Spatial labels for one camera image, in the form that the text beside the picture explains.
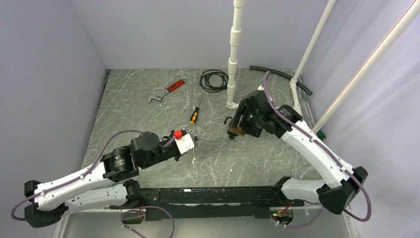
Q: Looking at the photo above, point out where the yellow black screwdriver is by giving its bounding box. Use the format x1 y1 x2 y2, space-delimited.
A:
190 94 204 124

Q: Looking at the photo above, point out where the purple cable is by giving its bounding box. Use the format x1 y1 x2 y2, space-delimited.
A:
120 206 176 238

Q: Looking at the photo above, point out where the red handled adjustable wrench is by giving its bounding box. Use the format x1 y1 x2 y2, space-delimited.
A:
148 78 188 103

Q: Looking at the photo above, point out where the black foam tube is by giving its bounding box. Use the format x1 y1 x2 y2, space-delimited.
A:
250 65 314 96

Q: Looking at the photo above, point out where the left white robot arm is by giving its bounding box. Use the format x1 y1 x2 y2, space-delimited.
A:
10 129 198 228

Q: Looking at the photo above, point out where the brass padlock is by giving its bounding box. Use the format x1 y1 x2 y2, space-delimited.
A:
228 126 246 136

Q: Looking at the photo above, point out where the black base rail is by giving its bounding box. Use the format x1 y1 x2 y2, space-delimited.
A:
120 186 304 221

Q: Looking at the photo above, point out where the coiled black cable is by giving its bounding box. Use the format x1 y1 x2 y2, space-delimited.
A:
199 69 229 94

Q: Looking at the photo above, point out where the black padlock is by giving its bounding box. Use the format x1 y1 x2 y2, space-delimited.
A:
223 117 237 140

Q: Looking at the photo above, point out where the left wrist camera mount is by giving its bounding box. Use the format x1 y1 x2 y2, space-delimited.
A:
173 130 196 155

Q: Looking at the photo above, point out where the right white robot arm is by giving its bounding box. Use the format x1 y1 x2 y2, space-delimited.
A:
227 90 372 222

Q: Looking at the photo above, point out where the white PVC pipe frame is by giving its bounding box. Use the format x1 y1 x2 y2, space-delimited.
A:
225 0 420 134

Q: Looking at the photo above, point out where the green orange screwdriver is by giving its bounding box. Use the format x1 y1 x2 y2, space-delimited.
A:
316 130 326 141

